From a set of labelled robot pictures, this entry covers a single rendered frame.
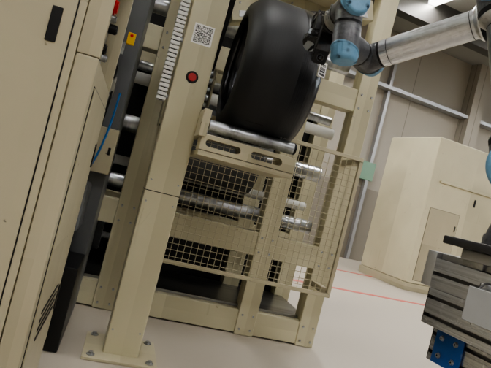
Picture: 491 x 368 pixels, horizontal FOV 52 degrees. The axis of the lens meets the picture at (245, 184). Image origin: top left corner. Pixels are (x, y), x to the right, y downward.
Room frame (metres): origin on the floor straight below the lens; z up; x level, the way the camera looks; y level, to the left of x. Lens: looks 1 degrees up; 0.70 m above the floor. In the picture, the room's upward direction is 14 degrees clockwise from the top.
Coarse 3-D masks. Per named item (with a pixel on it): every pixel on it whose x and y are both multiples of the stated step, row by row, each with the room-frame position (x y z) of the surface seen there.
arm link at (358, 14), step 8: (344, 0) 1.32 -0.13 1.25; (352, 0) 1.31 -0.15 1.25; (360, 0) 1.31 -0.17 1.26; (368, 0) 1.32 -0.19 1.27; (336, 8) 1.36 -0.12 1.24; (344, 8) 1.33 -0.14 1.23; (352, 8) 1.31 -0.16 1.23; (360, 8) 1.31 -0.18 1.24; (368, 8) 1.33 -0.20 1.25; (336, 16) 1.35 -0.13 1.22; (344, 16) 1.33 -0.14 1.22; (352, 16) 1.33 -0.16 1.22; (360, 16) 1.34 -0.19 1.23
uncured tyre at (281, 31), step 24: (264, 0) 1.84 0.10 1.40; (240, 24) 2.03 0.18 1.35; (264, 24) 1.73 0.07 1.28; (288, 24) 1.75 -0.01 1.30; (240, 48) 2.18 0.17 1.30; (264, 48) 1.71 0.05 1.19; (288, 48) 1.73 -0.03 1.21; (240, 72) 1.76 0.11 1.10; (264, 72) 1.71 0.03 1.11; (288, 72) 1.73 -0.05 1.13; (312, 72) 1.75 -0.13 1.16; (240, 96) 1.77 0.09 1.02; (264, 96) 1.75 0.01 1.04; (288, 96) 1.75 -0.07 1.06; (312, 96) 1.79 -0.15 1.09; (216, 120) 2.04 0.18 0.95; (240, 120) 1.82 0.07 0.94; (264, 120) 1.81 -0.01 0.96; (288, 120) 1.81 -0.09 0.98
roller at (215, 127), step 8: (208, 128) 1.81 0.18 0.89; (216, 128) 1.80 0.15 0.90; (224, 128) 1.81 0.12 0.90; (232, 128) 1.82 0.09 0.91; (240, 128) 1.83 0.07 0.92; (224, 136) 1.83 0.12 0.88; (232, 136) 1.82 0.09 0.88; (240, 136) 1.82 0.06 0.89; (248, 136) 1.83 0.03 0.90; (256, 136) 1.84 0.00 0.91; (264, 136) 1.85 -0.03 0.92; (256, 144) 1.85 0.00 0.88; (264, 144) 1.85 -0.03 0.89; (272, 144) 1.85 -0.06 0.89; (280, 144) 1.86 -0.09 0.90; (288, 144) 1.87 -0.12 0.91; (296, 144) 1.88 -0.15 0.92; (288, 152) 1.87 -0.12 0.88
